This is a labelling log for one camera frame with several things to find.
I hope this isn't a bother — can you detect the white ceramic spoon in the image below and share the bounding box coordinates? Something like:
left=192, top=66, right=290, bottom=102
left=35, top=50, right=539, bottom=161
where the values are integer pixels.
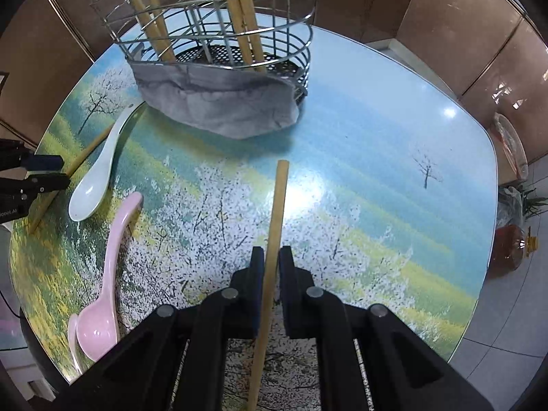
left=68, top=103, right=146, bottom=222

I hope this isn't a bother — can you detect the green leafy plant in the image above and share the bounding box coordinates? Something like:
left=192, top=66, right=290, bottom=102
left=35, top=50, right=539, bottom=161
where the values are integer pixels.
left=499, top=182, right=548, bottom=225

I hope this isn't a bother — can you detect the grey cloth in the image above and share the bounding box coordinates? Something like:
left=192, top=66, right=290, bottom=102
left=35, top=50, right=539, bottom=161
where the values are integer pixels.
left=128, top=58, right=302, bottom=140

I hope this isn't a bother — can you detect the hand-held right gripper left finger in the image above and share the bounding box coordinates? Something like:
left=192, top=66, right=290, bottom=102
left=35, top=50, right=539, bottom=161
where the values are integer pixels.
left=55, top=246, right=266, bottom=411

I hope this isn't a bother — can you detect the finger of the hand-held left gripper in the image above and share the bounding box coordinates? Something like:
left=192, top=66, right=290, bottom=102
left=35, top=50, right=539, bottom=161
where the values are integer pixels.
left=0, top=173, right=70, bottom=200
left=0, top=139, right=65, bottom=172

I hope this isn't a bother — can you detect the amber oil jug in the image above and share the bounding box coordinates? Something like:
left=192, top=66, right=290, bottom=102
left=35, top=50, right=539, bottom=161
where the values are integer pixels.
left=490, top=223, right=538, bottom=271

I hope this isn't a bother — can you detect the crumpled plastic bag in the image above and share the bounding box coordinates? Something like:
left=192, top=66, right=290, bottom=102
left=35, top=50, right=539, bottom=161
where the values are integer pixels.
left=497, top=186, right=525, bottom=227

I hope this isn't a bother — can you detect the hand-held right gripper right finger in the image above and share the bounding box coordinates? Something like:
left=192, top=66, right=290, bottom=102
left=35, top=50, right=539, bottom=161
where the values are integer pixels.
left=278, top=246, right=497, bottom=411

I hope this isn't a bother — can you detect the wire utensil basket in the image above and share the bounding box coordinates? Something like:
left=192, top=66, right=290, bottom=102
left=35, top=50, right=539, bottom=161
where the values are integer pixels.
left=80, top=0, right=321, bottom=103

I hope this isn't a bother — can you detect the pink ceramic spoon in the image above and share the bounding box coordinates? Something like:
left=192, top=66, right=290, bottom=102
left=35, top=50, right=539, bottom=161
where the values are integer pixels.
left=67, top=313, right=84, bottom=375
left=75, top=192, right=144, bottom=362

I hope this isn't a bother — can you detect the beige trash bin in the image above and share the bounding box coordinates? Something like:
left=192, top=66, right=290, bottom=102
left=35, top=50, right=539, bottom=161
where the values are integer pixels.
left=490, top=111, right=532, bottom=180

